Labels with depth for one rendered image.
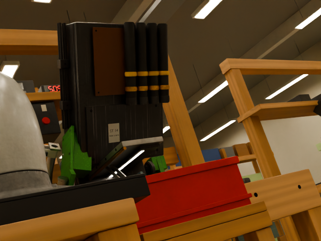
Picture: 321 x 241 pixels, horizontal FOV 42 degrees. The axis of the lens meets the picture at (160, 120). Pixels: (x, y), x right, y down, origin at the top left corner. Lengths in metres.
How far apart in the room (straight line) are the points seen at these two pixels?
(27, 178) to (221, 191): 0.46
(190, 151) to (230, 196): 1.21
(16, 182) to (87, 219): 0.15
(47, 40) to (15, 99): 1.38
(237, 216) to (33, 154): 0.48
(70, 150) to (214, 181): 0.66
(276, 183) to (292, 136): 10.44
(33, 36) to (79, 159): 0.84
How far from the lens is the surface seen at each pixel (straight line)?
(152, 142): 1.43
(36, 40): 2.14
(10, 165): 0.74
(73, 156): 1.51
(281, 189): 1.62
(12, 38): 2.12
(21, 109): 0.79
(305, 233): 1.73
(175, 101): 2.28
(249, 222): 1.00
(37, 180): 0.75
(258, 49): 10.00
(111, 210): 0.68
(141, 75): 1.55
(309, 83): 11.66
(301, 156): 11.95
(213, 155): 7.38
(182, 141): 2.21
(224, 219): 0.96
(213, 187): 0.99
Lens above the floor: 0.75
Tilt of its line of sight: 17 degrees up
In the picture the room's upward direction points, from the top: 18 degrees counter-clockwise
